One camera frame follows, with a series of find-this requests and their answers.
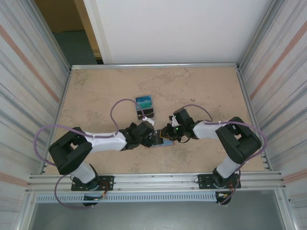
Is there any blue card packet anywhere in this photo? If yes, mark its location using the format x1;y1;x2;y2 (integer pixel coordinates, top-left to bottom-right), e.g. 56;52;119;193
143;129;176;149

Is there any clear acrylic card stand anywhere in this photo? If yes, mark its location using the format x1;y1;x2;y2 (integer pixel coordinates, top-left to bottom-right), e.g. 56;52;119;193
134;95;157;121

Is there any green card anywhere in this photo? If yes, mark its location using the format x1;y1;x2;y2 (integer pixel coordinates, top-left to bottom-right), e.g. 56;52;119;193
136;101;154;110

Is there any blue bank card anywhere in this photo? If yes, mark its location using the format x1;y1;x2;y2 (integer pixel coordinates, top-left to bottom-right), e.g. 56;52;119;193
135;95;153;103

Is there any small green circuit board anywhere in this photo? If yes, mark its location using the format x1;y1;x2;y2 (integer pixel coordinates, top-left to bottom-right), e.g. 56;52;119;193
83;193;107;201

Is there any wide aluminium mounting rail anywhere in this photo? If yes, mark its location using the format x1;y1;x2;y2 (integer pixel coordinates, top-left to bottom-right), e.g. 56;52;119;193
27;170;287;194

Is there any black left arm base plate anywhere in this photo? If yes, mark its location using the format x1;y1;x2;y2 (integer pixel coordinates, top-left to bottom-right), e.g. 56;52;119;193
71;175;115;192

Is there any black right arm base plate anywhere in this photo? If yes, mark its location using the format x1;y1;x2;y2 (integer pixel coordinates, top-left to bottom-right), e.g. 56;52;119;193
196;173;241;190

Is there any grey slotted cable duct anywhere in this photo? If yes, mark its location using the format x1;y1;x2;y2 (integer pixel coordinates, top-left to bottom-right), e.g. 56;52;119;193
35;193;218;204

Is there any aluminium frame rail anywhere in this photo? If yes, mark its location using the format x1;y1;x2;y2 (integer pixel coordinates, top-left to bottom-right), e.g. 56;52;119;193
70;62;241;71
42;68;72;174
236;67;273;172

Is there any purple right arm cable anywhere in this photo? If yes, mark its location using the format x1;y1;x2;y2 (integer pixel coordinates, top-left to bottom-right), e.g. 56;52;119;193
183;104;268;207

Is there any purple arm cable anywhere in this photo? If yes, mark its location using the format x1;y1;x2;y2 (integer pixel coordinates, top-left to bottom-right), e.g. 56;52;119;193
35;97;146;209
183;104;268;207

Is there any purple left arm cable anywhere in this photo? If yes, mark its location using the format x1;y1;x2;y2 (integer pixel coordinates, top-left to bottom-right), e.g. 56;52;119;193
35;97;146;209

